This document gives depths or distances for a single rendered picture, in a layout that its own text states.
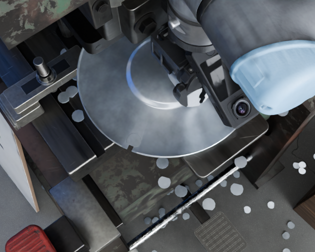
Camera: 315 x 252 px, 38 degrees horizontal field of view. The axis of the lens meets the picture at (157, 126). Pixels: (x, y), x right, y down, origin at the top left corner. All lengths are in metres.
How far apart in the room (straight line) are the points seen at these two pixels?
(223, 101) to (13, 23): 0.26
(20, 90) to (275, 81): 0.52
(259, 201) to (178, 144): 0.83
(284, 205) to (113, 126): 0.90
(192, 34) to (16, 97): 0.39
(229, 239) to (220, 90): 0.79
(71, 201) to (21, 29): 0.44
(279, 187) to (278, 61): 1.17
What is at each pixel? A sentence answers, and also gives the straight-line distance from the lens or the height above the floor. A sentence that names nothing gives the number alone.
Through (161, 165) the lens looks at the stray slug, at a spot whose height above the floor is 0.65.
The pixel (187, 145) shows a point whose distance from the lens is 0.69.
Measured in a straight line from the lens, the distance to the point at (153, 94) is 0.72.
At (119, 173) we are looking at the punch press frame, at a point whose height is 0.65.
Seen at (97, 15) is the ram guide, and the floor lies 1.01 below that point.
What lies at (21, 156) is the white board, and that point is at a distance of 1.11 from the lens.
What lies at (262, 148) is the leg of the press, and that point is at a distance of 1.24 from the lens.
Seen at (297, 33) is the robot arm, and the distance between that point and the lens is 0.38.
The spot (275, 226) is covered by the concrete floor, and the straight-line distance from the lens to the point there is 1.50.
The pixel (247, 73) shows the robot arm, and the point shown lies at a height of 1.11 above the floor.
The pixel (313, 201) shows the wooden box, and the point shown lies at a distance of 1.34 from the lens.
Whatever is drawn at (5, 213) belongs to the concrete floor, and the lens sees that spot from 1.55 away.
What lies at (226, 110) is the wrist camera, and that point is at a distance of 0.56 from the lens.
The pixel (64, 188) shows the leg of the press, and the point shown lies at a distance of 0.84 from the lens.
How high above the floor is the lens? 1.44
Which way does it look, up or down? 70 degrees down
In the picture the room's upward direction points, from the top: 3 degrees counter-clockwise
